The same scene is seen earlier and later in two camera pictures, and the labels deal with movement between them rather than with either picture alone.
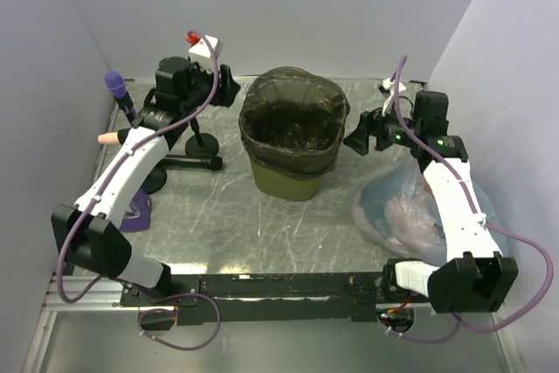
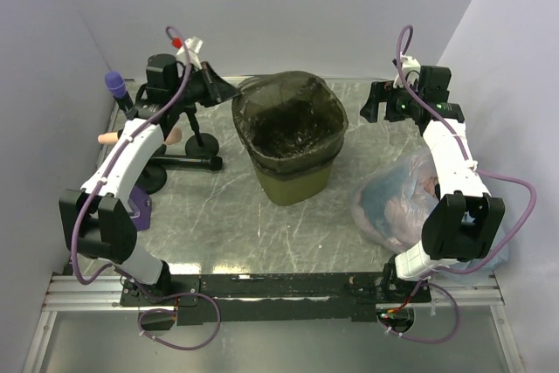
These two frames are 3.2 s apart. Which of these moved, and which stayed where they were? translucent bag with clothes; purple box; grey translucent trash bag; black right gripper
Moved: black right gripper
Stayed: translucent bag with clothes; purple box; grey translucent trash bag
